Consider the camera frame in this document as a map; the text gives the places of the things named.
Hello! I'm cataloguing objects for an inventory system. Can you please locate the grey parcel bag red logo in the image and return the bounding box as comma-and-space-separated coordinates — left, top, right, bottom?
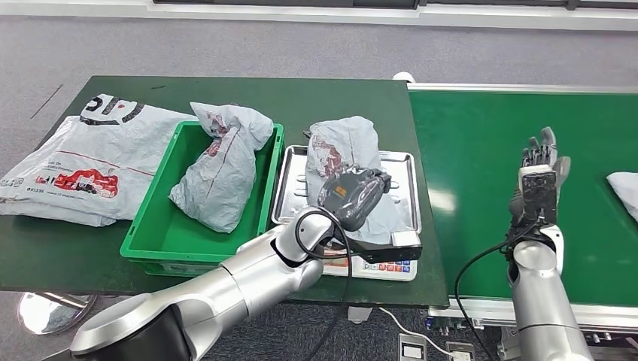
606, 171, 638, 223

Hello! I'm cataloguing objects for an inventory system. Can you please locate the grey floor socket box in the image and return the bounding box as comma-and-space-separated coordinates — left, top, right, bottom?
396, 335, 427, 361
445, 342, 475, 361

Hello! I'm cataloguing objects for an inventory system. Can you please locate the green plastic crate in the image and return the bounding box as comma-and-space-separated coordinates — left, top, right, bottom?
119, 121, 285, 279

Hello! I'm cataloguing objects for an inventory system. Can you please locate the chrome round table base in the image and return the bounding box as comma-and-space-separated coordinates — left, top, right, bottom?
16, 293, 97, 335

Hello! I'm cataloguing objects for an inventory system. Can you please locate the green conveyor belt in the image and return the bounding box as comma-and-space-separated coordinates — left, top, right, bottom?
407, 82, 638, 344

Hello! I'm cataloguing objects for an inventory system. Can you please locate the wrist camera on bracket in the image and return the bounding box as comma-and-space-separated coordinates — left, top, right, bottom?
344, 229, 424, 264
518, 166, 558, 225

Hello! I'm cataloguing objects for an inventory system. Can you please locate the white scale with steel tray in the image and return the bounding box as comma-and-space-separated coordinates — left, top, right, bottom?
271, 145, 423, 283

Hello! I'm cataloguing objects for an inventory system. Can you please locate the grey table leg bracket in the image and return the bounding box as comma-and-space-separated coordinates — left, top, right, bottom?
347, 308, 373, 326

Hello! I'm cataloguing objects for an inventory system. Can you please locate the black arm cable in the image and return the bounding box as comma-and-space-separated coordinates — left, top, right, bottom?
295, 209, 354, 361
454, 219, 539, 361

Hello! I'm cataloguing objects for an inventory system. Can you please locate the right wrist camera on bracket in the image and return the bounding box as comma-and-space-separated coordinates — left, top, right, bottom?
518, 166, 558, 225

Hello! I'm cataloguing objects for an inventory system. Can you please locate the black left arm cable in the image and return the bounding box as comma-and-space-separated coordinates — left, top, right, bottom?
295, 209, 354, 361

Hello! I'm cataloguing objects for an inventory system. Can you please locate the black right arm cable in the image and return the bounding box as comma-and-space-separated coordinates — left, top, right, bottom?
454, 219, 539, 361

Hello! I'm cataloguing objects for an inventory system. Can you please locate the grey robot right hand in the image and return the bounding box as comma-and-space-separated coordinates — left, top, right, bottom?
508, 126, 573, 225

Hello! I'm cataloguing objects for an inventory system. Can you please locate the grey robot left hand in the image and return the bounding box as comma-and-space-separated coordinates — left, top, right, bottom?
317, 166, 393, 232

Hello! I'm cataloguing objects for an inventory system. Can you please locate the white floor cable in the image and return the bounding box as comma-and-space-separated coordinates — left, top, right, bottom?
379, 308, 454, 359

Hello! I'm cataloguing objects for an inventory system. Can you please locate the large flat printed mailer bag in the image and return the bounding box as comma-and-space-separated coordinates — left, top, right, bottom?
0, 93, 198, 229

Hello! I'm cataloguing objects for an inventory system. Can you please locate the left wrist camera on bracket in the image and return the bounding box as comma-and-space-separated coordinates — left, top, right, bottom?
344, 229, 424, 264

